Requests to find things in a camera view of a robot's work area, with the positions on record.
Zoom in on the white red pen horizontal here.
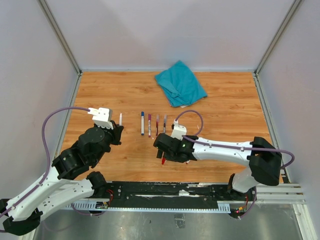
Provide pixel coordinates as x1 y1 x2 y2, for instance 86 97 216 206
119 113 123 126

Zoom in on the dark blue thin pen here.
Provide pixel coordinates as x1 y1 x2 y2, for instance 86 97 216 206
163 114 167 133

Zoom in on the blue white marker pen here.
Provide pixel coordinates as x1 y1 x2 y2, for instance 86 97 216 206
140 111 145 136

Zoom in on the pink translucent gel pen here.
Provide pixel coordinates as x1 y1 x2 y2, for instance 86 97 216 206
155 114 160 137

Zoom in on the purple white marker pen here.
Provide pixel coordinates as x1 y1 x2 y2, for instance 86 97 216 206
148 113 152 138

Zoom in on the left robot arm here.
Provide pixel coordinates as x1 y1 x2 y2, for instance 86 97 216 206
0 120 124 236

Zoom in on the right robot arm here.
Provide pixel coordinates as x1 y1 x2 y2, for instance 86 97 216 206
153 133 282 200

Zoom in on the teal folded cloth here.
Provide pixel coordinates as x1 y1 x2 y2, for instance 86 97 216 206
155 60 208 108

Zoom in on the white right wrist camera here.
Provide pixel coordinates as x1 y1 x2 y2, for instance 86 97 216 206
170 120 187 140

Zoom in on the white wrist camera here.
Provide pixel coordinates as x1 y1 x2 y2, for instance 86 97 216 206
88 107 114 130
170 120 187 140

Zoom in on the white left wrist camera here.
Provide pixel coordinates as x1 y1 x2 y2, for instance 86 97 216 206
88 107 114 130

